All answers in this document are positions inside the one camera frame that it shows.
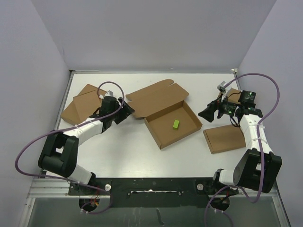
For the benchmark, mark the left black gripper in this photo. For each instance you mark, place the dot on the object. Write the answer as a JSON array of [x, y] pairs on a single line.
[[125, 110]]

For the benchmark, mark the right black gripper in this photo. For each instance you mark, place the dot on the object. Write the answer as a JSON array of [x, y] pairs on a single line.
[[208, 113]]

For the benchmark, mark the green block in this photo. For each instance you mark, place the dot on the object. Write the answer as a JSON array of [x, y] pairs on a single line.
[[175, 124]]

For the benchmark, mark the large cardboard box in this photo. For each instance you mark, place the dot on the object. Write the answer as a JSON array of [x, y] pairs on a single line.
[[159, 105]]

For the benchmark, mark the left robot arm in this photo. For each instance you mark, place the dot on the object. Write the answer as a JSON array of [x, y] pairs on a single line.
[[60, 152]]

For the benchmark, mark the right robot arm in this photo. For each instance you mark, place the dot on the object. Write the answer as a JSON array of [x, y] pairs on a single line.
[[258, 168]]

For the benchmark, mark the flat cardboard box near right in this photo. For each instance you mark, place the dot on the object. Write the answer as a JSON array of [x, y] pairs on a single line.
[[224, 138]]

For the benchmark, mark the folded cardboard box far right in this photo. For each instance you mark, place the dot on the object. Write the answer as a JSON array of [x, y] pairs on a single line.
[[234, 95]]

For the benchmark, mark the folded cardboard boxes left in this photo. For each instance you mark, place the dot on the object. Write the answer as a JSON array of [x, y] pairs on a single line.
[[82, 106]]

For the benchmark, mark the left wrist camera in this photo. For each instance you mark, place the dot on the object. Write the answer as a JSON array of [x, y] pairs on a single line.
[[108, 93]]

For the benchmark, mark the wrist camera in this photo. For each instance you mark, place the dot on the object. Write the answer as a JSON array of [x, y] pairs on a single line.
[[108, 93], [225, 89]]

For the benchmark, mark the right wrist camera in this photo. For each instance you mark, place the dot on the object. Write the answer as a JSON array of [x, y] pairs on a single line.
[[225, 89]]

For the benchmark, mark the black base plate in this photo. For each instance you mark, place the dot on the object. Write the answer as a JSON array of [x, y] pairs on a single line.
[[152, 192]]

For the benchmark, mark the aluminium table frame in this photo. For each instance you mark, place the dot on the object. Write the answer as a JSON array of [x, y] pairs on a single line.
[[151, 141]]

